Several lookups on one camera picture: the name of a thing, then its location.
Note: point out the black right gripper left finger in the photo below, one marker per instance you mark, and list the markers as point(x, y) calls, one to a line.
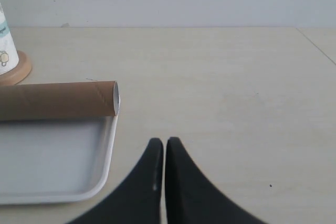
point(138, 197)

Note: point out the brown cardboard tube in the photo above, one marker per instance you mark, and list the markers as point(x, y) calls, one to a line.
point(60, 100)

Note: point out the wooden paper towel holder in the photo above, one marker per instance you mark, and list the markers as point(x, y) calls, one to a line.
point(19, 73)

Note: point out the patterned white paper towel roll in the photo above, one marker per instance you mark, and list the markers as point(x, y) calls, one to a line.
point(9, 56)

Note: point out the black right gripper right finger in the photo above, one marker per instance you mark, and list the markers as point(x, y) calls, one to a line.
point(191, 198)

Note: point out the white square plastic tray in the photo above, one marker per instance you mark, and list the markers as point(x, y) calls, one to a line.
point(45, 162)

